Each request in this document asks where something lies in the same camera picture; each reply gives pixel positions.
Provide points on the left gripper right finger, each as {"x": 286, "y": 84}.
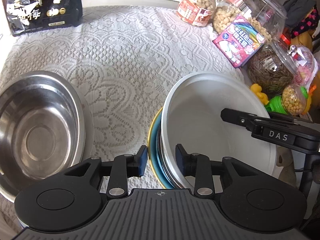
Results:
{"x": 198, "y": 166}

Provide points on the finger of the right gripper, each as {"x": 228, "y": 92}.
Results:
{"x": 287, "y": 117}
{"x": 250, "y": 121}

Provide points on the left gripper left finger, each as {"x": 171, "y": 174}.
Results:
{"x": 124, "y": 167}

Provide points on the white bowl yellow rim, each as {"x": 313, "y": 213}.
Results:
{"x": 152, "y": 152}

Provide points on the blue enamel bowl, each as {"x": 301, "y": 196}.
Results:
{"x": 160, "y": 158}

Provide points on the white paper bowl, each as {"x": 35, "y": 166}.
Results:
{"x": 191, "y": 117}

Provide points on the stainless steel bowl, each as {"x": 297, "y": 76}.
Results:
{"x": 42, "y": 130}

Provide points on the floral white plate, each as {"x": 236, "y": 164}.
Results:
{"x": 89, "y": 128}

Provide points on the green lid candy jar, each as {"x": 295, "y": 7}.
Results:
{"x": 292, "y": 101}

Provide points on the yellow rubber duck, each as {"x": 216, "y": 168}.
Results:
{"x": 257, "y": 90}

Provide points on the sunflower seed jar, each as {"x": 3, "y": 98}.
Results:
{"x": 272, "y": 68}

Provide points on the pink plastic candy bag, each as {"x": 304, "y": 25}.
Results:
{"x": 306, "y": 66}

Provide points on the pink marshmallow bag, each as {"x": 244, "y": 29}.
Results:
{"x": 239, "y": 41}

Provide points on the white lace tablecloth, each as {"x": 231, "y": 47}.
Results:
{"x": 124, "y": 60}

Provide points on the large clear peanut jar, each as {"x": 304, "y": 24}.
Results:
{"x": 267, "y": 16}

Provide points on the peanut jar red label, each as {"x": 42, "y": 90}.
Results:
{"x": 196, "y": 12}

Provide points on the black plum snack bag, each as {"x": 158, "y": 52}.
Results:
{"x": 29, "y": 16}

